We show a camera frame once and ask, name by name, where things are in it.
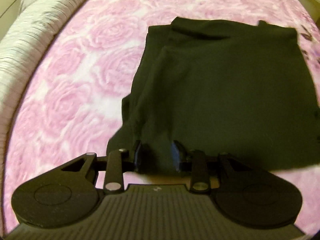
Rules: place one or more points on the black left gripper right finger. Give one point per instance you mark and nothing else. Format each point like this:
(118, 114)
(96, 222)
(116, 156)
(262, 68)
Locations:
(196, 164)

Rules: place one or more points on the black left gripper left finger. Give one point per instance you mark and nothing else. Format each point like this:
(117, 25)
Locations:
(114, 164)

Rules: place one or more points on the black shirt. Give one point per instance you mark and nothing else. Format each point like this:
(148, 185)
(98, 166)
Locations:
(222, 86)

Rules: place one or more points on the pink rose patterned bedsheet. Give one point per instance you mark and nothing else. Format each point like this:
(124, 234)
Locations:
(73, 103)

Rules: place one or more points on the grey folded duvet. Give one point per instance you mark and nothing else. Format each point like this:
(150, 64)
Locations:
(24, 45)

